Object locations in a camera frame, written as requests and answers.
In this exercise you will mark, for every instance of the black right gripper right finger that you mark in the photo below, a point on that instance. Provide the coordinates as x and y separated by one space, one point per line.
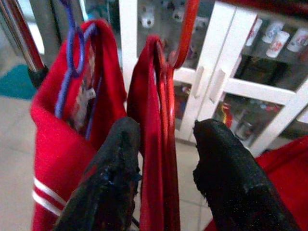
231 183

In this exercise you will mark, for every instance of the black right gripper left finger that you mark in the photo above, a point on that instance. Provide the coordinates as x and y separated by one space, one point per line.
108 173

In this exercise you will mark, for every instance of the purple plastic hanger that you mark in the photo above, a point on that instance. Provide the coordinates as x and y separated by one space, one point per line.
69 48

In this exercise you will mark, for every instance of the thick red plastic hanger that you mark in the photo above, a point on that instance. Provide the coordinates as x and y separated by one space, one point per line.
187 36

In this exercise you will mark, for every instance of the red shirt with white stripes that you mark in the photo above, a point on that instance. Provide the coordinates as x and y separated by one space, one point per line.
60 156

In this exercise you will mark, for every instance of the red cloth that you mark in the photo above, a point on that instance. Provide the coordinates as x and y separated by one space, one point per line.
288 173

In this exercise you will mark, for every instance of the plain red hanging garment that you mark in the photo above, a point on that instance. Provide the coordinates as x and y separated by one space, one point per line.
149 120

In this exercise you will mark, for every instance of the teal object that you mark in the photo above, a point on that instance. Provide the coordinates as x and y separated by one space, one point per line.
14 83

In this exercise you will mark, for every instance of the white printed cup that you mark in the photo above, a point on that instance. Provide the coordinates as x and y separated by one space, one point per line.
278 44
253 31
273 31
298 39

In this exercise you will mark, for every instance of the white glass-door cabinet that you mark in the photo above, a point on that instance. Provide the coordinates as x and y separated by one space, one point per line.
240 31

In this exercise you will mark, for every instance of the metal clothes rack pole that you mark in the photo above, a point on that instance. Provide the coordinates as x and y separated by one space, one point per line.
21 43

